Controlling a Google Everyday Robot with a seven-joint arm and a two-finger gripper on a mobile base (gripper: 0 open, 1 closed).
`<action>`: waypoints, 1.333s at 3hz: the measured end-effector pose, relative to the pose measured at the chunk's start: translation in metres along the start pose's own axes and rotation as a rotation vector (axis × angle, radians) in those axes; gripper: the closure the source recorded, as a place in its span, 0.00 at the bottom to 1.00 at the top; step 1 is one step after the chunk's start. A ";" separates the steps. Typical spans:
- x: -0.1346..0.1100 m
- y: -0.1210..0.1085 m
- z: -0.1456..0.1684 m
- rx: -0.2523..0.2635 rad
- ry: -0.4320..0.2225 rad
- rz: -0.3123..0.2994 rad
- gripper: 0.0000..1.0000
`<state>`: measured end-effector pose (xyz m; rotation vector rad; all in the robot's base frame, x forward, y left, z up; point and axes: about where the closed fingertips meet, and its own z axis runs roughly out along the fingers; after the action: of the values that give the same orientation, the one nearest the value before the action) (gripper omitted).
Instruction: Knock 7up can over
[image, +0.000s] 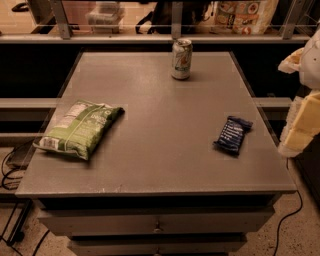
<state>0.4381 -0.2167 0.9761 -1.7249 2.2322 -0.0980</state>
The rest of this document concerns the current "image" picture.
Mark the metal railing shelf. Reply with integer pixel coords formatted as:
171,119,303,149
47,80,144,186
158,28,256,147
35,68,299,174
0,0,320,44

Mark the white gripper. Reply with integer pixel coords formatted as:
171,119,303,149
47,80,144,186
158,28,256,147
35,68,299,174
278,30,320,157

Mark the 7up soda can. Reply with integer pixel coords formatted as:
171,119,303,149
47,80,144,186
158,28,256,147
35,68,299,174
171,38,193,80

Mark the green chip bag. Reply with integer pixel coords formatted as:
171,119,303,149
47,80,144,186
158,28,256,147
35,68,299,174
33,100,124,160

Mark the black floor cable right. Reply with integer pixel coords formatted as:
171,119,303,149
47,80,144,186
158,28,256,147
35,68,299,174
272,159,304,256

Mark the grey drawer cabinet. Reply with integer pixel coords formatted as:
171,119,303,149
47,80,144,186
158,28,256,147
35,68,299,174
17,52,296,256

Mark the colourful snack bag on shelf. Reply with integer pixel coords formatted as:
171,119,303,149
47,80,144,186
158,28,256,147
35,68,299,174
211,0,279,35

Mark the black cables left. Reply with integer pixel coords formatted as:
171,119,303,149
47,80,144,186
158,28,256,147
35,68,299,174
0,139,50,256

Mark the dark blue snack packet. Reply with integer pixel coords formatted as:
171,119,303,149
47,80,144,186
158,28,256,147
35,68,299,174
213,116,253,156

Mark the clear plastic container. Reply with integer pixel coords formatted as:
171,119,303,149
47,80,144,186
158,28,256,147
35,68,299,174
85,1,125,34

